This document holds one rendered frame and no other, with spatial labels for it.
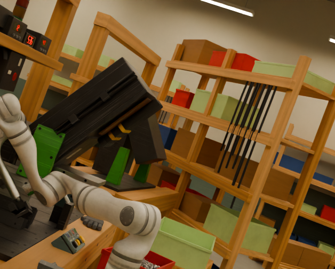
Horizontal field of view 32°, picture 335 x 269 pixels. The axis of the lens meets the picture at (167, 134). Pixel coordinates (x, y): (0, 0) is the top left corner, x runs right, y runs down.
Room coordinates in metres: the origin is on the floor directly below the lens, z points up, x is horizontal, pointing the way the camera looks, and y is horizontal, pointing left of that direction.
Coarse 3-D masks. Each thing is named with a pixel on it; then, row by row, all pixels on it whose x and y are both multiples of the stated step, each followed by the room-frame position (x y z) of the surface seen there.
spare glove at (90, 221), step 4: (84, 216) 2.63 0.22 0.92; (88, 216) 2.65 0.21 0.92; (84, 220) 2.55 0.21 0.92; (88, 220) 2.59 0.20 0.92; (92, 220) 2.61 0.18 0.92; (96, 220) 2.62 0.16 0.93; (100, 220) 2.66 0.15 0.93; (84, 224) 2.55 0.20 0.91; (88, 224) 2.54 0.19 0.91; (92, 224) 2.59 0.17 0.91; (96, 224) 2.56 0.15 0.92; (100, 224) 2.59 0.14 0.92; (100, 228) 2.54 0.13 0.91
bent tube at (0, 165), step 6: (30, 132) 2.13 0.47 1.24; (6, 138) 2.11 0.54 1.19; (0, 144) 2.10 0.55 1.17; (0, 150) 2.10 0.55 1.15; (0, 156) 2.09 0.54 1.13; (0, 162) 2.08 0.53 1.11; (0, 168) 2.08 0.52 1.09; (6, 168) 2.09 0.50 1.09; (0, 174) 2.08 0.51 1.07; (6, 174) 2.08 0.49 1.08; (6, 180) 2.07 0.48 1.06; (12, 180) 2.08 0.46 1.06; (6, 186) 2.07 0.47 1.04; (12, 186) 2.07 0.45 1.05; (12, 192) 2.06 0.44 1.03; (18, 192) 2.08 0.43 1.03; (12, 198) 2.07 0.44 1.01
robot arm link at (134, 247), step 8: (152, 208) 1.64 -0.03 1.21; (152, 216) 1.62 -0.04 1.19; (160, 216) 1.64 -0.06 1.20; (152, 224) 1.62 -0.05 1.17; (160, 224) 1.64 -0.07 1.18; (144, 232) 1.62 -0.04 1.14; (152, 232) 1.63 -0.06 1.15; (120, 240) 1.66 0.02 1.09; (128, 240) 1.66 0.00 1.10; (136, 240) 1.65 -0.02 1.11; (144, 240) 1.64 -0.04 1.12; (152, 240) 1.64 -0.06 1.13; (120, 248) 1.61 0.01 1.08; (128, 248) 1.61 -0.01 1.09; (136, 248) 1.62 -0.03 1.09; (144, 248) 1.63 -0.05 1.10; (120, 256) 1.60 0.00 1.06; (128, 256) 1.60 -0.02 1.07; (136, 256) 1.61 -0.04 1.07; (144, 256) 1.63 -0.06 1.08
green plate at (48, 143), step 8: (40, 128) 2.25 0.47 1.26; (48, 128) 2.25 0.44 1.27; (40, 136) 2.24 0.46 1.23; (48, 136) 2.24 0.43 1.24; (56, 136) 2.24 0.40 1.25; (64, 136) 2.24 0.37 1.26; (40, 144) 2.23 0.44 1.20; (48, 144) 2.23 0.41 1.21; (56, 144) 2.23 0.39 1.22; (40, 152) 2.22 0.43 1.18; (48, 152) 2.22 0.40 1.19; (56, 152) 2.22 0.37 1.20; (40, 160) 2.21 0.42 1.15; (48, 160) 2.21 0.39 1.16; (40, 168) 2.20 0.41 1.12; (48, 168) 2.21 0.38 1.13; (24, 176) 2.20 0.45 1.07
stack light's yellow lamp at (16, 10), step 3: (15, 6) 2.46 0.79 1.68; (18, 6) 2.45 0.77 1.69; (15, 9) 2.45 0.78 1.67; (18, 9) 2.45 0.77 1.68; (21, 9) 2.46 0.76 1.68; (24, 9) 2.46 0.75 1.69; (15, 12) 2.45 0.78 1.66; (18, 12) 2.45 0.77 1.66; (21, 12) 2.46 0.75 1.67; (24, 12) 2.47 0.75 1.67; (15, 15) 2.45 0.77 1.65; (18, 15) 2.45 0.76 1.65; (21, 15) 2.46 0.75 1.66; (24, 15) 2.48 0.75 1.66; (21, 18) 2.47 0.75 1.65
